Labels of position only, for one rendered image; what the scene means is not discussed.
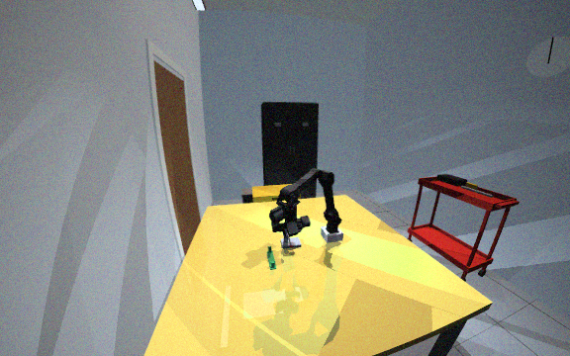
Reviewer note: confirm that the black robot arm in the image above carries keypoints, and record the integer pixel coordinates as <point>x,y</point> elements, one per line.
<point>292,192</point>

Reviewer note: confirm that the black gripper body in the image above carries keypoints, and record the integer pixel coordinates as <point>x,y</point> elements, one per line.
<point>305,221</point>

